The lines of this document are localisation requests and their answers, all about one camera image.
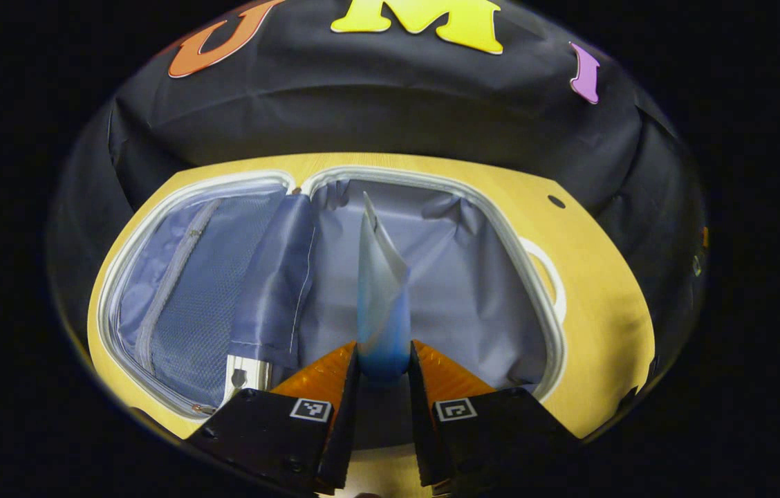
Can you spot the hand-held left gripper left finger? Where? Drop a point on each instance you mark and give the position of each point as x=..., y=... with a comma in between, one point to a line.
x=347, y=415

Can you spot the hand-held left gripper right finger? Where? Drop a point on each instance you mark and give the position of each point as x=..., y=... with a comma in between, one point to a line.
x=421, y=429

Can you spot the blue white skin care tube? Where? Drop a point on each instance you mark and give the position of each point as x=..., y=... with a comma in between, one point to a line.
x=383, y=311

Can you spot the white suitcase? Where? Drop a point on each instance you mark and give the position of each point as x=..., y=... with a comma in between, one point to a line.
x=466, y=277

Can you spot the black backdrop cloth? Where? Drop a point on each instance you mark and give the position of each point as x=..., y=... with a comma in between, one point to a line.
x=362, y=104

